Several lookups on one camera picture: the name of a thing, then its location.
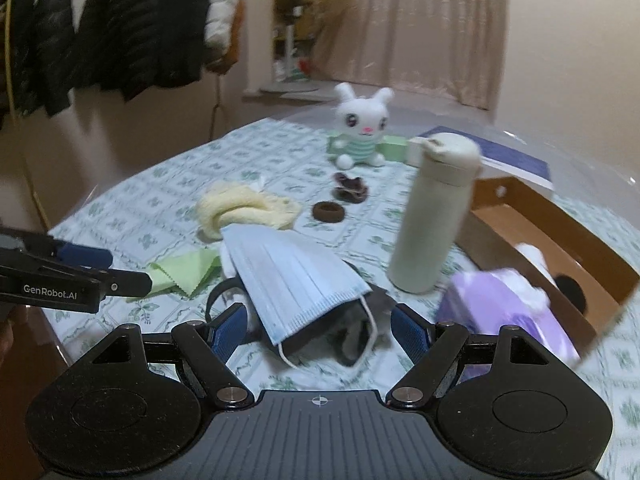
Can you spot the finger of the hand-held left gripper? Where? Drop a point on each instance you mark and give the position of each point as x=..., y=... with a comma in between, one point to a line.
x=125, y=283
x=86, y=256

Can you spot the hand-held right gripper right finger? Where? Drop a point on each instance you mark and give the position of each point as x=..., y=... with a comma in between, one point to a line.
x=411, y=331

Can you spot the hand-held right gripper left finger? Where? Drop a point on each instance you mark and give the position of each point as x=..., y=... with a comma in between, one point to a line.
x=229, y=329

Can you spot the white fluffy cloth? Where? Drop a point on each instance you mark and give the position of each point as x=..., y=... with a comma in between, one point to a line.
x=290, y=280

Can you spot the cream fluffy cloth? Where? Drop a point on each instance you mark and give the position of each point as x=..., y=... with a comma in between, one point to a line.
x=240, y=210

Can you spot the white soft item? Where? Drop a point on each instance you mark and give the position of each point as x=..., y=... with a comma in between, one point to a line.
x=535, y=260

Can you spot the green cleaning cloth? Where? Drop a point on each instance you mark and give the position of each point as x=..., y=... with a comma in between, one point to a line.
x=185, y=270

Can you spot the black sleep mask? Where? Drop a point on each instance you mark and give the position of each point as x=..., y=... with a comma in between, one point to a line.
x=345, y=325

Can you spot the purple tissue packet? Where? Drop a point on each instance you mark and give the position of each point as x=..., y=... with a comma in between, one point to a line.
x=490, y=300

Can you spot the green floral tablecloth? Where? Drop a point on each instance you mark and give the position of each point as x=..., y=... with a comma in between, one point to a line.
x=165, y=190

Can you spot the cream cylinder roll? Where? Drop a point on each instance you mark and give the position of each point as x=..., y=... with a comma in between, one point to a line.
x=430, y=210

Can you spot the black round item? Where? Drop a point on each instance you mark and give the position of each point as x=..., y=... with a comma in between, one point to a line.
x=572, y=292

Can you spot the brown cardboard box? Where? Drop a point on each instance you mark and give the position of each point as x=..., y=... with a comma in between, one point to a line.
x=550, y=230

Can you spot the green carton box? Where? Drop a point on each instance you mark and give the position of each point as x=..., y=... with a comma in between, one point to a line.
x=394, y=149

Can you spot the blue book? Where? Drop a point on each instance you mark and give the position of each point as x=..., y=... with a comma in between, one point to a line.
x=510, y=157

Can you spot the white plush rabbit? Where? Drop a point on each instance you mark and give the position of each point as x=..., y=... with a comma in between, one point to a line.
x=362, y=120

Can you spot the black puffer jacket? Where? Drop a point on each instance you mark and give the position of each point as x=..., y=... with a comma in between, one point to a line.
x=140, y=25
x=35, y=35

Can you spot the white fan stand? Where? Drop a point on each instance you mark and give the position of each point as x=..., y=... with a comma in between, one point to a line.
x=291, y=50

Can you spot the white puffer jacket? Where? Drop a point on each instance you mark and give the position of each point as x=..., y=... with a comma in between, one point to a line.
x=220, y=0

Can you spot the beige curtain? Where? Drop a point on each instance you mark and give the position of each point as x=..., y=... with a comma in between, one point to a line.
x=430, y=25

